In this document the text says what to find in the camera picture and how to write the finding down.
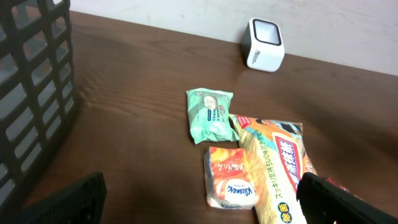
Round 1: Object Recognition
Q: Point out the small orange candy box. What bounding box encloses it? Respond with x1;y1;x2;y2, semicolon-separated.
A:
204;146;259;210

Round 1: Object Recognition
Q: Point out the orange Toppo snack box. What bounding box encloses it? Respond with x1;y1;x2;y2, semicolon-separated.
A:
324;177;362;200

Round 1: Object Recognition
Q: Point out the grey plastic shopping basket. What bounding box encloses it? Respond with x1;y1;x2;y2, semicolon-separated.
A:
1;0;77;216

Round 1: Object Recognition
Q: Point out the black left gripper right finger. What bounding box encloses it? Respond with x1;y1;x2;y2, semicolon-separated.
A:
296;172;397;224

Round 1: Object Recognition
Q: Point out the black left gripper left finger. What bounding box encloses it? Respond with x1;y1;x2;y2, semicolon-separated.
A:
12;172;106;224

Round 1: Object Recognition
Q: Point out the teal snack packet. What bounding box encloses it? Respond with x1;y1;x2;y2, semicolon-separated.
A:
186;88;239;144

